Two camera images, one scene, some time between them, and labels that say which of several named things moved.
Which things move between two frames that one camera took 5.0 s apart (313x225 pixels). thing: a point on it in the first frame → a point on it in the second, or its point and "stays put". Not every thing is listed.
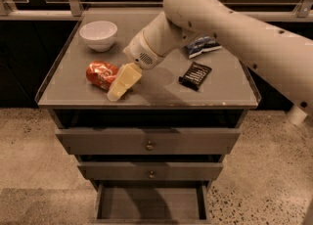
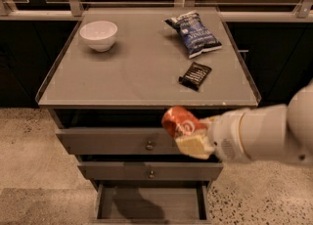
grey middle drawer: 151,170 stays put
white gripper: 141,52 → 225,132
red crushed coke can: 102,73 → 179,120
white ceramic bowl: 99,34 stays put
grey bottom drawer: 152,202 stays put
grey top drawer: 168,141 stays put
